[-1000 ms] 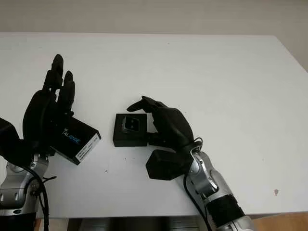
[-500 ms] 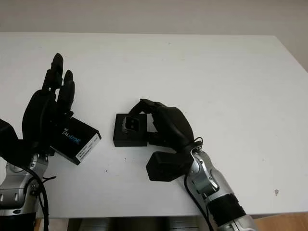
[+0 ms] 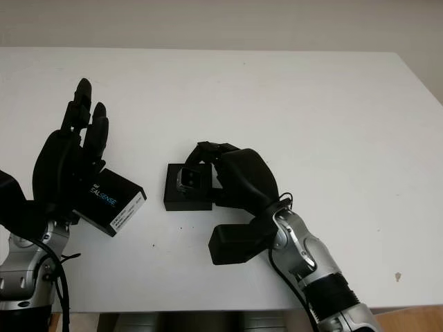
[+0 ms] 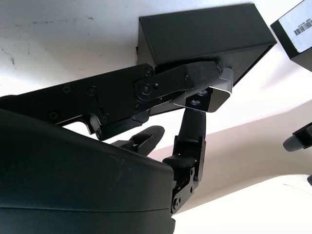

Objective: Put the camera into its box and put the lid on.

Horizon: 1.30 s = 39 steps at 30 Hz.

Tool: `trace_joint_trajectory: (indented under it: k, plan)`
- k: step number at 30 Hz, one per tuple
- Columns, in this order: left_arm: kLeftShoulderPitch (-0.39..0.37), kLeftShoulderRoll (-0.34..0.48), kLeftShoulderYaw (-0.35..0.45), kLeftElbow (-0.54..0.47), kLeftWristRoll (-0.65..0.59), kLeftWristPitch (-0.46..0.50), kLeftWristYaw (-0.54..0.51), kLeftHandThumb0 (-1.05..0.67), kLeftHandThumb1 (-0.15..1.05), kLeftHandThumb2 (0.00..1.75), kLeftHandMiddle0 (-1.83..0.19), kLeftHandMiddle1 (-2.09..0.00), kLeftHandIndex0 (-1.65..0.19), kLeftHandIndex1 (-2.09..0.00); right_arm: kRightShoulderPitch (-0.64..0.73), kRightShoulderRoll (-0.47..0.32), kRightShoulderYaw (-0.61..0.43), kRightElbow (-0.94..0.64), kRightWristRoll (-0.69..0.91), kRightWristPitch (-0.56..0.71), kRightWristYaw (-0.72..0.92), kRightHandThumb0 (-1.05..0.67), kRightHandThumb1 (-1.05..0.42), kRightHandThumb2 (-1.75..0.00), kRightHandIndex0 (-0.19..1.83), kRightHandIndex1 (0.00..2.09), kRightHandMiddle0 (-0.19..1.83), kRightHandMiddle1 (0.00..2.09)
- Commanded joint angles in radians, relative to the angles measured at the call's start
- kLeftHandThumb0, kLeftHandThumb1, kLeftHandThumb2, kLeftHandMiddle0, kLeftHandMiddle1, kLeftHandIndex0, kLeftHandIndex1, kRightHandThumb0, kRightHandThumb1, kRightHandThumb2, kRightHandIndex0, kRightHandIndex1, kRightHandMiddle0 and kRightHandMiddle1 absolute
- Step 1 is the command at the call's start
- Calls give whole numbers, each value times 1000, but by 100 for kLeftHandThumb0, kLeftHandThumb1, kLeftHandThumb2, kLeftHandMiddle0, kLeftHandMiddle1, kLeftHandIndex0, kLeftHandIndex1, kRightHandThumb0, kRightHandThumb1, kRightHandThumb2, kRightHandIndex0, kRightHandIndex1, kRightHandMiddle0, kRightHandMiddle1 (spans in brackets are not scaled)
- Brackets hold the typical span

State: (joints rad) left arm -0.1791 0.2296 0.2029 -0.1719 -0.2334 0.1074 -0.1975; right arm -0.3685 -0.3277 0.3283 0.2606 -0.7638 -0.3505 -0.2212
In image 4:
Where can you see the black camera box base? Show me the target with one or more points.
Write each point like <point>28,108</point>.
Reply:
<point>207,31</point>

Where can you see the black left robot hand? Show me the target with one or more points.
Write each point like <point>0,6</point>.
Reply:
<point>299,141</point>

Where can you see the small silver depth camera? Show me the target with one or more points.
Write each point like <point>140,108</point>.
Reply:
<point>217,100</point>

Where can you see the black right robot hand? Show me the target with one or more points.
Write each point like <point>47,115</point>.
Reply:
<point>73,175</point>

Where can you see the black RealSense box lid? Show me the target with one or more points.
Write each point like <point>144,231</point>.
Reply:
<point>290,41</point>

